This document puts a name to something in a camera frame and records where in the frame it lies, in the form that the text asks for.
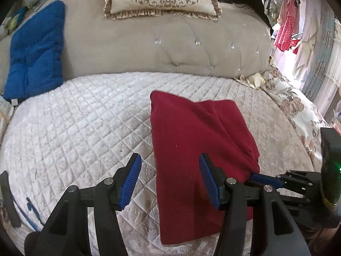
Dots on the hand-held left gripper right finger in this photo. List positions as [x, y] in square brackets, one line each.
[210, 184]

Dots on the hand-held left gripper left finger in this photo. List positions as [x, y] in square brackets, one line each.
[131, 181]

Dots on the white quilted bed cover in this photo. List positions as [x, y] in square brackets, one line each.
[80, 128]

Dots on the pale patterned curtain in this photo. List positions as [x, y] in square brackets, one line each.
[319, 53]

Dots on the red polka-dot garment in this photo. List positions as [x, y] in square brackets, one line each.
[286, 29]

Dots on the blue quilted cushion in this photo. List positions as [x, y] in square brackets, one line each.
[36, 56]

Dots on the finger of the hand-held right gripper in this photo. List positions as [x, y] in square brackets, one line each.
[301, 198]
[266, 178]

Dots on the cream crumpled cloth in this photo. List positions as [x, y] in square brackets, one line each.
[251, 79]

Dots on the dark red sweater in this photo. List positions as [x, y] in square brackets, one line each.
[191, 144]

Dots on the beige tufted headboard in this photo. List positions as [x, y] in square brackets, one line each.
[165, 42]

